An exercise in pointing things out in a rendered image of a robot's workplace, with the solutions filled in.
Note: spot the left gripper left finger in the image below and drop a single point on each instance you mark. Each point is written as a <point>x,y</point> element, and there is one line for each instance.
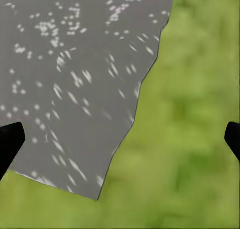
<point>12,137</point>

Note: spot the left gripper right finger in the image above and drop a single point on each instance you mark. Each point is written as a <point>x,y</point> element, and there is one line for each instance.
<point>232,137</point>

